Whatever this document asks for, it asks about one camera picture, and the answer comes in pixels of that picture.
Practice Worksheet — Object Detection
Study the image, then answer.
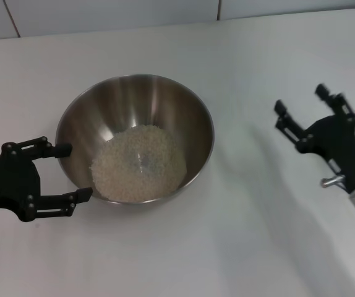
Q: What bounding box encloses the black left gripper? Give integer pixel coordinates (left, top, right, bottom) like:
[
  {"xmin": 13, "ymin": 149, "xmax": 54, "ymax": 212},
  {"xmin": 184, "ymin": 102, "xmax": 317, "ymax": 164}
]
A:
[{"xmin": 0, "ymin": 136, "xmax": 93, "ymax": 223}]

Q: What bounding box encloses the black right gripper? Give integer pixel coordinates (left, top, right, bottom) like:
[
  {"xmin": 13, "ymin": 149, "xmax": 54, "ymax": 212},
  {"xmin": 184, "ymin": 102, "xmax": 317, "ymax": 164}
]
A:
[{"xmin": 273, "ymin": 83, "xmax": 355, "ymax": 194}]

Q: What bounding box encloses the stainless steel mixing bowl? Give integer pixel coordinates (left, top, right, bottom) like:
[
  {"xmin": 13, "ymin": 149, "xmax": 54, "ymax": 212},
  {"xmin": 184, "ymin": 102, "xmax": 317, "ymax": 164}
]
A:
[{"xmin": 55, "ymin": 73, "xmax": 215, "ymax": 205}]

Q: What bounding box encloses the metal plug on right gripper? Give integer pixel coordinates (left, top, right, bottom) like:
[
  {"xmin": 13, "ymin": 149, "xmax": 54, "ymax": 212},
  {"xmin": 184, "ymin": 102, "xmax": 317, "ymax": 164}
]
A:
[{"xmin": 320, "ymin": 175, "xmax": 345, "ymax": 188}]

